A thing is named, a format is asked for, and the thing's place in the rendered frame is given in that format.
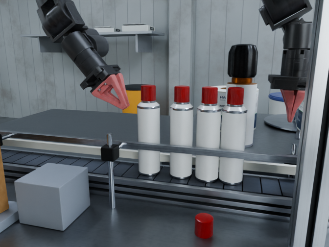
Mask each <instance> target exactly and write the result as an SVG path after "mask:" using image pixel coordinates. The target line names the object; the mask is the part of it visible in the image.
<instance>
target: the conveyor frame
mask: <svg viewBox="0 0 329 247"><path fill-rule="evenodd" d="M0 149H9V150H19V151H28V152H37V153H45V154H56V155H65V156H74V157H81V158H82V157H83V158H92V159H101V158H95V157H86V156H76V155H67V154H57V153H48V152H39V151H29V150H20V149H10V148H0ZM37 168H39V167H35V166H26V165H18V164H10V163H3V169H4V176H5V182H10V183H14V181H16V180H17V179H19V178H21V177H23V176H25V175H26V174H28V173H30V172H32V171H34V170H36V169H37ZM243 175H253V176H259V177H261V176H263V177H272V178H277V179H278V180H279V178H281V179H291V180H295V179H294V178H286V177H276V176H267V175H258V174H248V173H243ZM88 177H89V191H90V194H93V195H100V196H107V197H109V177H108V175H102V174H94V173H88ZM114 180H115V197H116V198H123V199H130V200H137V201H144V202H150V203H157V204H164V205H171V206H178V207H185V208H192V209H199V210H206V211H213V212H219V213H226V214H233V215H240V216H247V217H254V218H261V219H268V220H275V221H281V222H290V215H291V207H292V199H293V198H288V197H280V196H272V195H264V194H256V193H248V192H240V191H232V190H223V189H216V188H208V187H199V186H191V185H183V184H175V183H167V182H159V181H151V180H143V179H134V178H126V177H118V176H114Z"/></svg>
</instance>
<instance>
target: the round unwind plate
mask: <svg viewBox="0 0 329 247"><path fill-rule="evenodd" d="M264 121H265V122H266V123H267V124H268V125H271V126H273V127H277V128H280V129H285V130H290V131H297V127H296V122H294V121H293V120H292V122H291V123H289V122H288V121H287V114H277V115H271V116H267V117H265V118H264Z"/></svg>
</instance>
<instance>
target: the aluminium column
mask: <svg viewBox="0 0 329 247"><path fill-rule="evenodd" d="M328 222H329V0H316V3H315V11H314V19H313V28H312V36H311V44H310V53H309V61H308V70H307V78H306V86H305V98H304V106H303V115H302V123H301V132H300V140H299V148H298V157H297V165H296V173H295V182H294V190H293V199H292V207H291V215H290V224H289V232H288V240H287V244H288V247H325V241H326V234H327V228H328Z"/></svg>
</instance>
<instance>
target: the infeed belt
mask: <svg viewBox="0 0 329 247"><path fill-rule="evenodd" d="M1 155H2V162H3V163H10V164H18V165H26V166H35V167H41V166H43V165H45V164H46V163H54V164H63V165H71V166H80V167H87V168H88V173H94V174H102V175H108V161H102V160H101V159H92V158H83V157H82V158H81V157H74V156H65V155H56V154H45V153H37V152H28V151H19V150H9V149H1ZM169 173H170V167H167V166H164V167H163V166H160V173H159V174H158V175H154V176H144V175H141V174H139V164H138V163H129V162H120V161H114V176H118V177H126V178H134V179H143V180H151V181H159V182H167V183H175V184H183V185H191V186H199V187H208V188H216V189H223V190H232V191H240V192H248V193H256V194H264V195H272V196H280V197H288V198H293V190H294V182H295V180H291V179H281V178H279V180H278V179H277V178H272V177H263V176H261V177H259V176H253V175H243V179H242V180H243V181H242V183H241V184H239V185H227V184H224V183H221V182H220V181H219V179H218V180H217V181H216V182H213V183H204V182H200V181H198V180H196V179H195V170H193V169H192V176H191V177H190V178H188V179H175V178H172V177H171V176H170V175H169Z"/></svg>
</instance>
